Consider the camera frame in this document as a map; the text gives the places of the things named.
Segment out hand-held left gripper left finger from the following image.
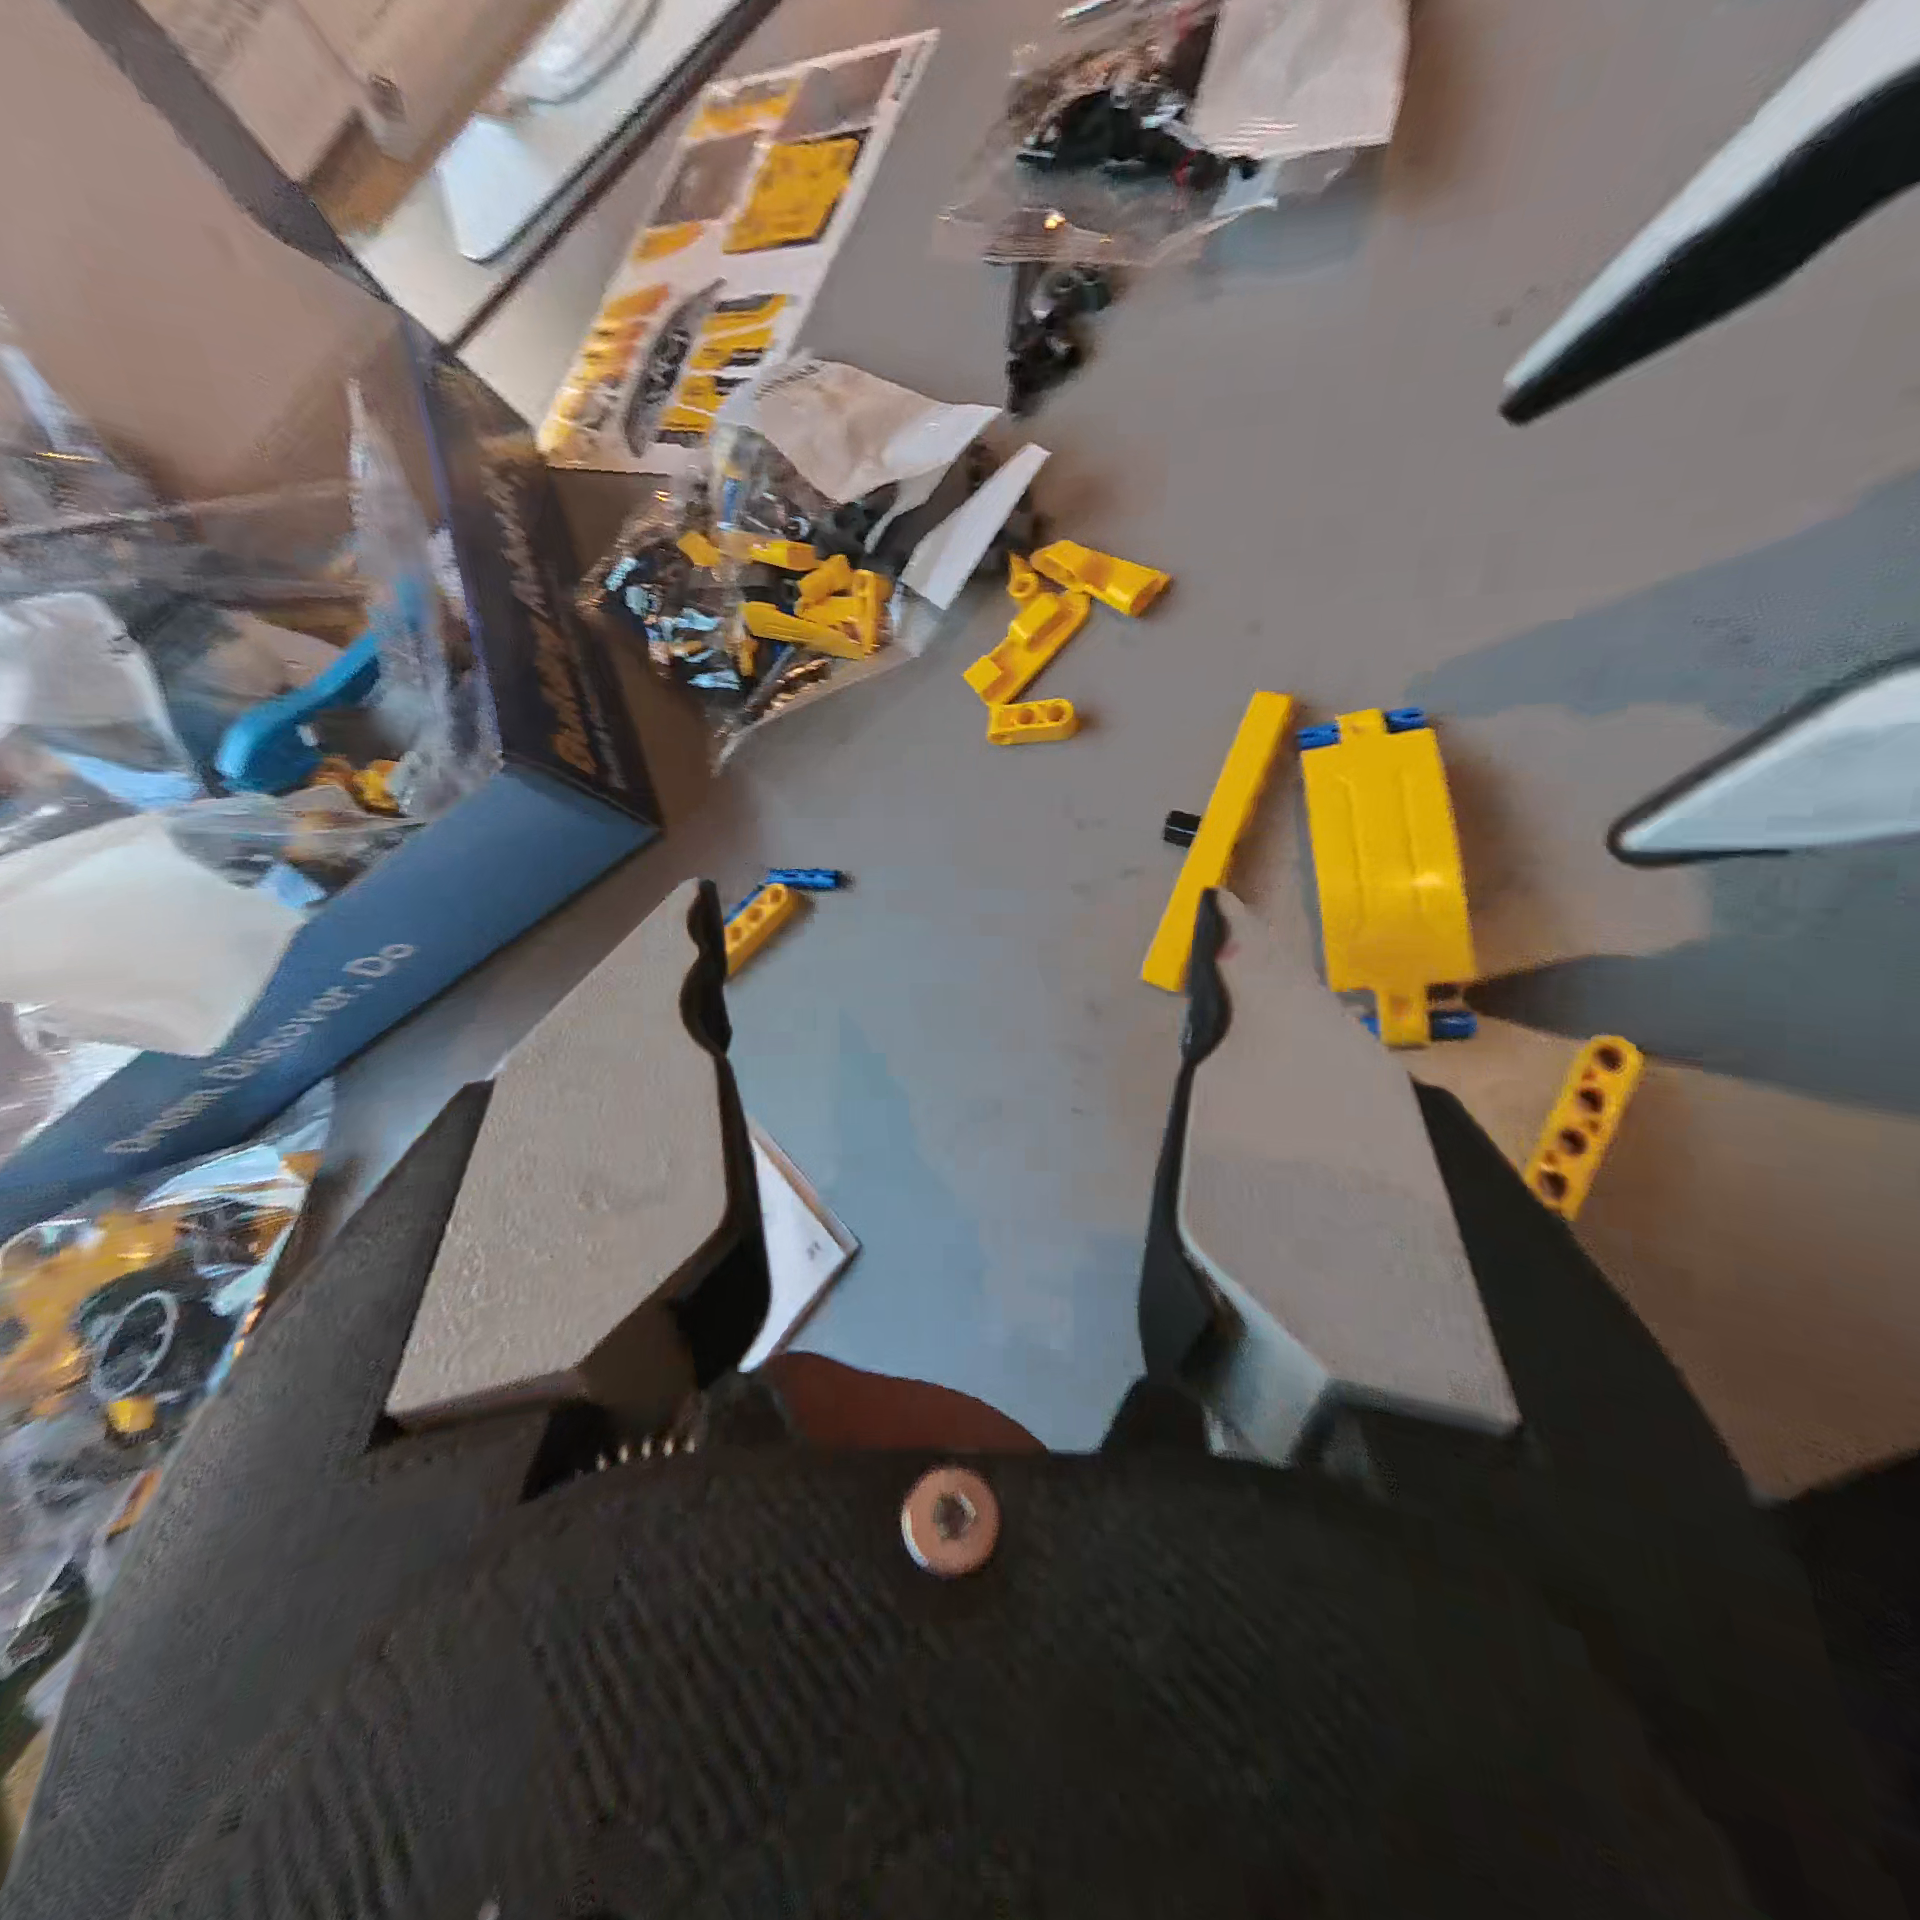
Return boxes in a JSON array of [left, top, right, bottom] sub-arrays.
[[384, 878, 777, 1431]]

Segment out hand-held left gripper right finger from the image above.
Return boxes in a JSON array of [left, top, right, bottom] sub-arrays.
[[1135, 888, 1521, 1465]]

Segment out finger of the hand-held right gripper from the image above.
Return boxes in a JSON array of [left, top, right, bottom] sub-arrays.
[[1609, 655, 1920, 873], [1502, 0, 1920, 424]]

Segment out yellow curved panel blue pins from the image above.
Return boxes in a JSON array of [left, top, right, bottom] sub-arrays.
[[1295, 708, 1480, 1048]]

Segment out yellow beam black pin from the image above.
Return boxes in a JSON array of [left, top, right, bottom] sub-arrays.
[[1140, 691, 1300, 995]]

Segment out grey desk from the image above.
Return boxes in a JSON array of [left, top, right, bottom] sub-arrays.
[[301, 0, 1920, 1502]]

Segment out long yellow nine-hole beam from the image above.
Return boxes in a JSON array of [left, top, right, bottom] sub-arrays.
[[1521, 1036, 1648, 1215]]

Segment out short yellow beam blue pin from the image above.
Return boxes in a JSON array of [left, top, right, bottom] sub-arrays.
[[715, 868, 847, 981]]

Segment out plastic bag of wheel parts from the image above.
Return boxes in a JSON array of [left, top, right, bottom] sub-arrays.
[[0, 1080, 339, 1681]]

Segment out blue kit box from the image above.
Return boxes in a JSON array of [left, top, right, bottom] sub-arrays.
[[0, 316, 662, 1238]]

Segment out blue plastic part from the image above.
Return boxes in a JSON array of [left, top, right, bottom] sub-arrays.
[[211, 624, 397, 799]]

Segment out plastic bag of black parts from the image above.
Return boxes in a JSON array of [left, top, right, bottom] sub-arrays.
[[937, 0, 1413, 271]]

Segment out plastic bag of yellow parts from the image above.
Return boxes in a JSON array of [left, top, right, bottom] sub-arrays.
[[585, 361, 1052, 768]]

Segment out yellow L-shaped piece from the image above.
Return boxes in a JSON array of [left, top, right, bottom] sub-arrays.
[[964, 591, 1097, 711]]

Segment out loose black connector parts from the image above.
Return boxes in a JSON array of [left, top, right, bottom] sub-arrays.
[[1006, 264, 1127, 409]]

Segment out clear bags inside box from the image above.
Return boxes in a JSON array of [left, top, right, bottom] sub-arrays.
[[0, 332, 452, 902]]

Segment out sticker sheet in plastic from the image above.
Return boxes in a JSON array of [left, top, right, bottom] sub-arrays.
[[534, 32, 942, 475]]

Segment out cardboard box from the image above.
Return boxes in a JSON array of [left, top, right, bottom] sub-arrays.
[[0, 0, 423, 496]]

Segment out white stand base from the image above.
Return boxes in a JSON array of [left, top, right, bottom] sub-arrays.
[[436, 0, 667, 264]]

